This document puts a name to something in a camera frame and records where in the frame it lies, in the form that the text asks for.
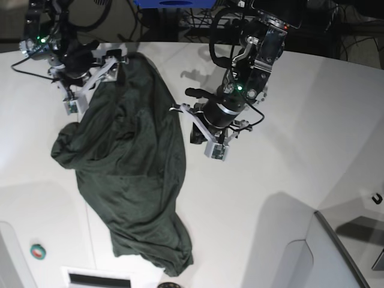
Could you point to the black round dotted object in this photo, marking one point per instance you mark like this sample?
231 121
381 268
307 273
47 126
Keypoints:
168 285

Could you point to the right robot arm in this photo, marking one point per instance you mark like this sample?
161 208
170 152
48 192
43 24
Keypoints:
49 35

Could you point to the white tray with black slot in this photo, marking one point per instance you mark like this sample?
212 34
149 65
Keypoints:
81 277

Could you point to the green red tape roll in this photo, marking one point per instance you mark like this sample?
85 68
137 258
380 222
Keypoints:
37 251

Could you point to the blue plastic bin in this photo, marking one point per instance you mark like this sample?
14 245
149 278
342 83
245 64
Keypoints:
175 3

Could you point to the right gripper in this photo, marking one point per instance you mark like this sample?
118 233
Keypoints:
76 68

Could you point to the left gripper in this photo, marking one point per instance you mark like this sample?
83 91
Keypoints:
215 120

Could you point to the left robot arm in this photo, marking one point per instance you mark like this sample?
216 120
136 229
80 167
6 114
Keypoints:
260 27

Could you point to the black U-shaped clip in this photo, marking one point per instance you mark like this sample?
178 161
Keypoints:
377 198

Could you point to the dark green t-shirt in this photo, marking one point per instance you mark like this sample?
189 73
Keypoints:
129 158

